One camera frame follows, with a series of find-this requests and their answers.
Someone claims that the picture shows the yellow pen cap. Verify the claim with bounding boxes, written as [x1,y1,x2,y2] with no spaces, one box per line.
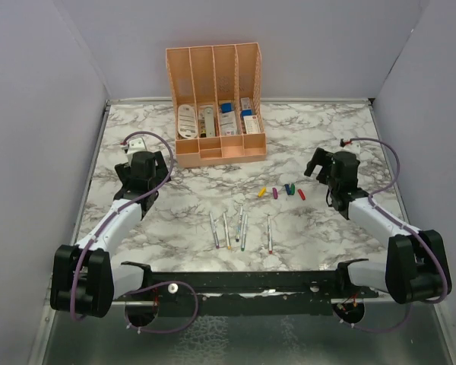
[258,187,267,198]

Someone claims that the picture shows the purple pen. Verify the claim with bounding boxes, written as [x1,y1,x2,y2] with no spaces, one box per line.
[209,212,220,249]

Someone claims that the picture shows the yellow pen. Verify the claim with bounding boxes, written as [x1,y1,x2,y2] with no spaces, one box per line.
[223,211,232,250]

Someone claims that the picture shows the blue pen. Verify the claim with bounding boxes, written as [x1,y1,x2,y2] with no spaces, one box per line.
[235,205,243,242]

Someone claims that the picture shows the green pen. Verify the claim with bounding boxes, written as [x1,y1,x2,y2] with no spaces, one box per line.
[241,213,248,252]

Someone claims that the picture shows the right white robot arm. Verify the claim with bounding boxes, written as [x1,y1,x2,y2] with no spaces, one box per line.
[304,148,452,304]

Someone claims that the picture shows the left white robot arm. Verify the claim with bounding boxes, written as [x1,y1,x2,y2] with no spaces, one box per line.
[50,151,170,318]

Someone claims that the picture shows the red pen cap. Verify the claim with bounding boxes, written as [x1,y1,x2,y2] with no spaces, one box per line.
[297,189,306,201]

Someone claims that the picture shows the red tipped pen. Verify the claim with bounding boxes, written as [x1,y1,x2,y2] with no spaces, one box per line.
[267,215,273,254]

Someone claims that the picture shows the white oval package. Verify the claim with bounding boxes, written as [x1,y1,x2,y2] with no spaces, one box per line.
[177,104,198,139]

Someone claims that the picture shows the white blue box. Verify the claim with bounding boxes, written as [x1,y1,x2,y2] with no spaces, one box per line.
[219,101,239,136]

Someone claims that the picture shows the white red box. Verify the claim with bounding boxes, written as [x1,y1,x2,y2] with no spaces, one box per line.
[240,97,261,134]

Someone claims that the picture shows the orange desk organizer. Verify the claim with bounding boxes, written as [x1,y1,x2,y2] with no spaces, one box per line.
[166,43,267,168]

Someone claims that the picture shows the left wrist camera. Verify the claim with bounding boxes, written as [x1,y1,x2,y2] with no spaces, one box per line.
[122,137,147,154]

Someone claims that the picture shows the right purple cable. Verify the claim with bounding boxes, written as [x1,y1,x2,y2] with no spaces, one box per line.
[337,137,452,334]

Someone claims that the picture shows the purple cable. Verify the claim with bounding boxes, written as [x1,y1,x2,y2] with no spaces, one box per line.
[337,137,452,334]
[68,131,198,335]

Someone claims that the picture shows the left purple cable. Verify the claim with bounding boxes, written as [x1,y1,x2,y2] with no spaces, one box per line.
[68,131,198,335]

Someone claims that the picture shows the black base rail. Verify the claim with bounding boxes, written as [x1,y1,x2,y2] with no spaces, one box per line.
[121,262,378,317]

